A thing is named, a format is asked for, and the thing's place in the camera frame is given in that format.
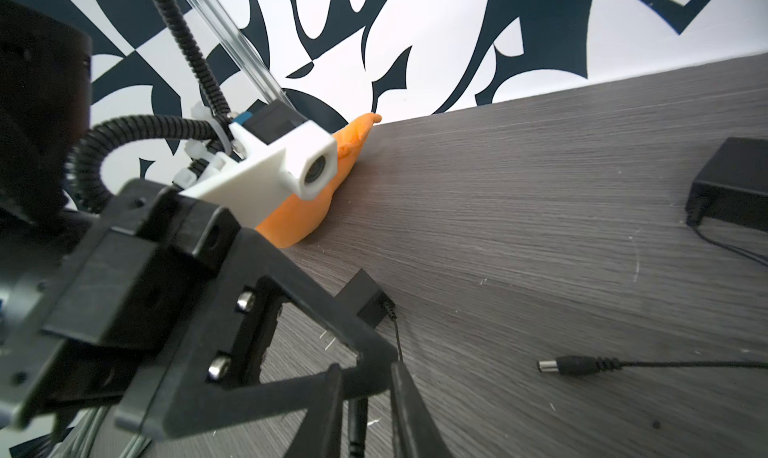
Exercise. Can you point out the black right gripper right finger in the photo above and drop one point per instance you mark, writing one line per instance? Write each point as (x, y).
(415, 433)

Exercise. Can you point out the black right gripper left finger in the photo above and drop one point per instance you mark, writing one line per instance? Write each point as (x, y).
(319, 434)

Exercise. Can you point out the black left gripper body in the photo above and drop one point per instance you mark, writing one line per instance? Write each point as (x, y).
(162, 307)

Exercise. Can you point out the black power adapter with cable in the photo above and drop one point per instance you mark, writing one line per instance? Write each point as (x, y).
(368, 301)

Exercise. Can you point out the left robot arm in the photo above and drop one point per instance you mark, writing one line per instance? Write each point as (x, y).
(45, 138)

